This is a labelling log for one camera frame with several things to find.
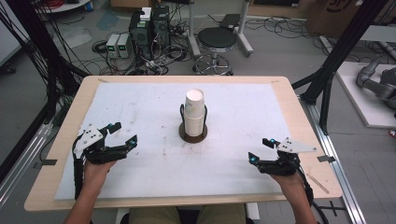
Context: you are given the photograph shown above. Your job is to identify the white floor platform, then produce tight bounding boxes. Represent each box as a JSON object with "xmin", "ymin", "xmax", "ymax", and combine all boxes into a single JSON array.
[{"xmin": 335, "ymin": 61, "xmax": 396, "ymax": 130}]

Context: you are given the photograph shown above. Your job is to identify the stack of white paper cups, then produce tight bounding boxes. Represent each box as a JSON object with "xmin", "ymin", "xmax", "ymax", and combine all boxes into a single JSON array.
[{"xmin": 182, "ymin": 105, "xmax": 207, "ymax": 138}]

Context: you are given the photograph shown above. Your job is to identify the light wooden table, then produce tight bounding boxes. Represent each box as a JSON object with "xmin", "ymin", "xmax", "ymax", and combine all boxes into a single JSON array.
[{"xmin": 23, "ymin": 75, "xmax": 344, "ymax": 213}]

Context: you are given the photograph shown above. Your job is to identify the aluminium floor rail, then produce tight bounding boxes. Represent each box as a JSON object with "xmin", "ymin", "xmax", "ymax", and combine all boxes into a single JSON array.
[
  {"xmin": 299, "ymin": 95, "xmax": 369, "ymax": 224},
  {"xmin": 0, "ymin": 121, "xmax": 56, "ymax": 209}
]

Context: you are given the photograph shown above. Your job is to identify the small white box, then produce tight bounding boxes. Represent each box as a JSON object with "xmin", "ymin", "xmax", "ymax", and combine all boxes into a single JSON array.
[{"xmin": 139, "ymin": 7, "xmax": 153, "ymax": 22}]

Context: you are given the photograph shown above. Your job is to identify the black wire cup holder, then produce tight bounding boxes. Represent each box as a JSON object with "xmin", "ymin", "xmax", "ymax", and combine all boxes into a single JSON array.
[{"xmin": 177, "ymin": 103, "xmax": 209, "ymax": 145}]

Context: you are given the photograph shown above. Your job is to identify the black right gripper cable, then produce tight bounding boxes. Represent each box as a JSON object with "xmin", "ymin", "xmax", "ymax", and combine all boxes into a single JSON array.
[{"xmin": 293, "ymin": 155, "xmax": 331, "ymax": 224}]

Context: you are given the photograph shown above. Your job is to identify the black round stool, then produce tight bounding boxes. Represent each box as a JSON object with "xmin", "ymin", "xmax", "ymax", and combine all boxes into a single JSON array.
[{"xmin": 191, "ymin": 26, "xmax": 238, "ymax": 77}]

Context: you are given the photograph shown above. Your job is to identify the grey bench power supply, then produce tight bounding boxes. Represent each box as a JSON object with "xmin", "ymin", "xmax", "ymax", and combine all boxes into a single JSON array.
[
  {"xmin": 105, "ymin": 33, "xmax": 121, "ymax": 60},
  {"xmin": 116, "ymin": 33, "xmax": 134, "ymax": 60}
]

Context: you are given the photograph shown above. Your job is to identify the white foam mat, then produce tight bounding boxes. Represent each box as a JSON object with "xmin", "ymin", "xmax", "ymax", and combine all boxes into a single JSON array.
[{"xmin": 54, "ymin": 81, "xmax": 312, "ymax": 201}]

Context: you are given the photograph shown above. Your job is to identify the black metal frame post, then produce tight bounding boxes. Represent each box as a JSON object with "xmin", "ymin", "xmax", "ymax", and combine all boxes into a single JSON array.
[
  {"xmin": 291, "ymin": 0, "xmax": 390, "ymax": 135},
  {"xmin": 5, "ymin": 0, "xmax": 90, "ymax": 127}
]

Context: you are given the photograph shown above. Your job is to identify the person's right hand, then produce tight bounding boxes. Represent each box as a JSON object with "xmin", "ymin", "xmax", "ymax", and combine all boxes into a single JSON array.
[{"xmin": 269, "ymin": 169, "xmax": 305, "ymax": 194}]

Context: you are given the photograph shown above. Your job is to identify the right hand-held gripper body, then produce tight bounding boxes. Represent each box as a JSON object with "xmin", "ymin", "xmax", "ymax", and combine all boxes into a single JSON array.
[{"xmin": 257, "ymin": 136, "xmax": 318, "ymax": 177}]

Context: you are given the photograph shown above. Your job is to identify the black flat device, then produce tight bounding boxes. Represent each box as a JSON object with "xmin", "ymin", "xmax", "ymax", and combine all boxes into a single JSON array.
[{"xmin": 219, "ymin": 13, "xmax": 242, "ymax": 31}]

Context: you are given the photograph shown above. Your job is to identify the person's left hand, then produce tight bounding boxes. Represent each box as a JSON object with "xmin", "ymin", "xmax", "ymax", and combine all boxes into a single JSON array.
[{"xmin": 82, "ymin": 158, "xmax": 118, "ymax": 189}]

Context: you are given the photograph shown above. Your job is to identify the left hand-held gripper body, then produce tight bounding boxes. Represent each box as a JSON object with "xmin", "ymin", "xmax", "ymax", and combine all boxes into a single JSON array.
[{"xmin": 72, "ymin": 123, "xmax": 130, "ymax": 165}]

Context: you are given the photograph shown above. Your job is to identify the white table leg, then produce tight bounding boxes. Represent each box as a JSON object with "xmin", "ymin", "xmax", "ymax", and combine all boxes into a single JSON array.
[{"xmin": 245, "ymin": 202, "xmax": 262, "ymax": 223}]

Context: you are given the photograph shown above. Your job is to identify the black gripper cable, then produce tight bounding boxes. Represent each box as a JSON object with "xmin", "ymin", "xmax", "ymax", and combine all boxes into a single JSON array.
[
  {"xmin": 293, "ymin": 155, "xmax": 331, "ymax": 224},
  {"xmin": 72, "ymin": 132, "xmax": 86, "ymax": 201}
]

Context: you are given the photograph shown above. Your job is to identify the person's khaki trousers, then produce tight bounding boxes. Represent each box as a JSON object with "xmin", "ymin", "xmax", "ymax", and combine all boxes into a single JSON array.
[{"xmin": 127, "ymin": 203, "xmax": 248, "ymax": 224}]

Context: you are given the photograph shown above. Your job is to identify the brown cardboard box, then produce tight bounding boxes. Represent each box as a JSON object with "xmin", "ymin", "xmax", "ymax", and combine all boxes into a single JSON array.
[{"xmin": 305, "ymin": 0, "xmax": 390, "ymax": 39}]

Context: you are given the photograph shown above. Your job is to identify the tangle of floor cables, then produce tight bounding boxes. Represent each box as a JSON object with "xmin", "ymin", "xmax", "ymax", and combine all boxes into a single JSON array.
[{"xmin": 78, "ymin": 18, "xmax": 194, "ymax": 77}]

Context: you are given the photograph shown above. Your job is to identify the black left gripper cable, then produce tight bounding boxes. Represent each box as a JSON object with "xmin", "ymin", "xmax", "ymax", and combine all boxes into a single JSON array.
[{"xmin": 72, "ymin": 132, "xmax": 86, "ymax": 201}]

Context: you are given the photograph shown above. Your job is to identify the black computer tower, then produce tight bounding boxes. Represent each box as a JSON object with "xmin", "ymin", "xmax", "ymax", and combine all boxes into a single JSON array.
[
  {"xmin": 151, "ymin": 5, "xmax": 172, "ymax": 60},
  {"xmin": 128, "ymin": 9, "xmax": 154, "ymax": 61}
]

